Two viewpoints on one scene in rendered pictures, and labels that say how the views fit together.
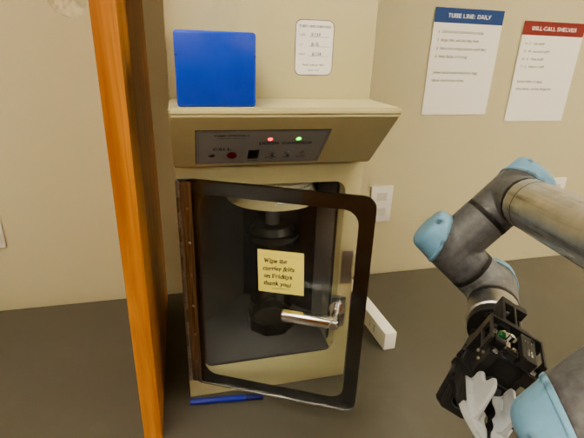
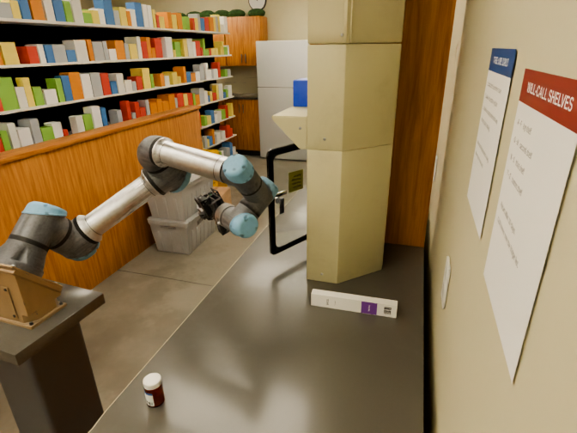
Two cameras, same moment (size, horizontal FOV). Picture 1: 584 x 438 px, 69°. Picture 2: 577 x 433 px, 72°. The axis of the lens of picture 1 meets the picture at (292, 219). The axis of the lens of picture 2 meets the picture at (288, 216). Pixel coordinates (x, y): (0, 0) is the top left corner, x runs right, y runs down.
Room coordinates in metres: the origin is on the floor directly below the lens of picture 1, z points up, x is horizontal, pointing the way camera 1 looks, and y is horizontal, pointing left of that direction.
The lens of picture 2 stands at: (1.34, -1.19, 1.70)
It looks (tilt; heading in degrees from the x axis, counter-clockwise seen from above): 23 degrees down; 123
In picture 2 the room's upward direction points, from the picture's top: 1 degrees counter-clockwise
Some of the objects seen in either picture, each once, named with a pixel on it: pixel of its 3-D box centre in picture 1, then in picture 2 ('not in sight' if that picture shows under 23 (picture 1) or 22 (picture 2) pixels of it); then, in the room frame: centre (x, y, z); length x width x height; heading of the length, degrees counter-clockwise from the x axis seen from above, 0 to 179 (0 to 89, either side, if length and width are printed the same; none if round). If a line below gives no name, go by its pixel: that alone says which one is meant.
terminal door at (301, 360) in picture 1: (273, 301); (298, 195); (0.61, 0.03, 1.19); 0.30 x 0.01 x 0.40; 78
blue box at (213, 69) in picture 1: (213, 68); (310, 92); (0.61, 0.11, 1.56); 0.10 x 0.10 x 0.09; 15
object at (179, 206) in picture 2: not in sight; (181, 192); (-1.35, 1.21, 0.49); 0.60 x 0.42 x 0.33; 105
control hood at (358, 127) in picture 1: (282, 137); (302, 124); (0.64, 0.02, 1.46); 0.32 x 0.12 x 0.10; 105
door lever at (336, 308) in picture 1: (313, 313); not in sight; (0.57, -0.04, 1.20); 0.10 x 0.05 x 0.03; 78
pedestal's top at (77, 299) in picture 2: not in sight; (28, 314); (0.05, -0.74, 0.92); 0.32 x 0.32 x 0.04; 11
